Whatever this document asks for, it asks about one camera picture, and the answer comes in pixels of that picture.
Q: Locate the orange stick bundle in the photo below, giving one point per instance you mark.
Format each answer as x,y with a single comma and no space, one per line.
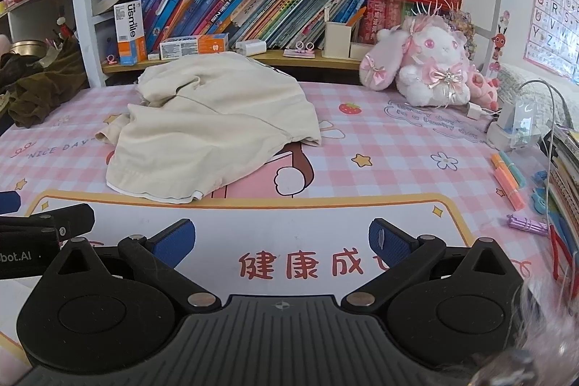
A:
504,180

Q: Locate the stack of notebooks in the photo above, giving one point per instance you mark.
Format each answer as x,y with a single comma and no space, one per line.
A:
565,178

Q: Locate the pale fluffy fur trim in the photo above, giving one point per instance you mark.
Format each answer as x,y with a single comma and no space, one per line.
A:
543,322

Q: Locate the white orange upright box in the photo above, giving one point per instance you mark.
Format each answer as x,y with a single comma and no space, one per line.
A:
131,33

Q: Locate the teal stick bundle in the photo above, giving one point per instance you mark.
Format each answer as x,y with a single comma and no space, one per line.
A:
514,169

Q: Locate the white knitted cushion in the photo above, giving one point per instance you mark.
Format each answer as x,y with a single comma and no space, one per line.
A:
538,74

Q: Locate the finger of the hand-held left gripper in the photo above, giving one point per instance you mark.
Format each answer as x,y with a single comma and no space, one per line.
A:
68,219
9,203

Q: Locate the gold round tin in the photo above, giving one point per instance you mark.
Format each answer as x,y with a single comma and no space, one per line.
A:
28,47

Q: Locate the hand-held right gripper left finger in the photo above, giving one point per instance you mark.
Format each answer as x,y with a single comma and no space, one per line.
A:
174,239

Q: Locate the blue plastic clip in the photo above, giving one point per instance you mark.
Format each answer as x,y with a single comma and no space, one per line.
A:
543,196

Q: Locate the pink binder clips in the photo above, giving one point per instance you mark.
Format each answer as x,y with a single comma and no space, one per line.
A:
299,50

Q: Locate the cream pen holder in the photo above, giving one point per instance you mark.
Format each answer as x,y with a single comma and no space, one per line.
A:
338,41

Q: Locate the white pink plush rabbit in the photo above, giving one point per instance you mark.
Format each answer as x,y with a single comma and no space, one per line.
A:
429,51

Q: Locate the row of colourful books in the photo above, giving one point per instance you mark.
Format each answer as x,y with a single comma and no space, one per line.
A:
235,1

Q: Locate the white charger adapter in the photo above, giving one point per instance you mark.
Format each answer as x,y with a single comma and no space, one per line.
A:
251,47

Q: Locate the clear box on white base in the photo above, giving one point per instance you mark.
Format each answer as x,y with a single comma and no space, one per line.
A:
515,128

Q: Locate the white orange long box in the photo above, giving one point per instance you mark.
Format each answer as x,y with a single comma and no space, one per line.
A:
194,46

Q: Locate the pink spotted plush toy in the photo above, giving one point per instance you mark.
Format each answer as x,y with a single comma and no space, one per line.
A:
484,90

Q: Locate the purple stick bundle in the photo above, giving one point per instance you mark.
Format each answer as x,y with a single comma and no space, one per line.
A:
527,225

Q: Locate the cream t-shirt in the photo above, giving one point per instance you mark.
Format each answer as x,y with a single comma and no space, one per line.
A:
203,119

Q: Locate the red cartoon wall sticker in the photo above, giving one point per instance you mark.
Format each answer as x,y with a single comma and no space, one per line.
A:
500,40

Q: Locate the small white plug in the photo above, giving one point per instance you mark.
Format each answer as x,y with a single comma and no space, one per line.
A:
475,111

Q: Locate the brown cloth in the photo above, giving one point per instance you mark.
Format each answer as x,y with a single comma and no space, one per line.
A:
45,92

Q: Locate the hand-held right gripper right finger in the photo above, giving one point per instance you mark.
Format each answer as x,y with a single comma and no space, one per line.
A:
389,241

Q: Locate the small white box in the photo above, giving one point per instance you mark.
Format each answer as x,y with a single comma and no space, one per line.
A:
361,51

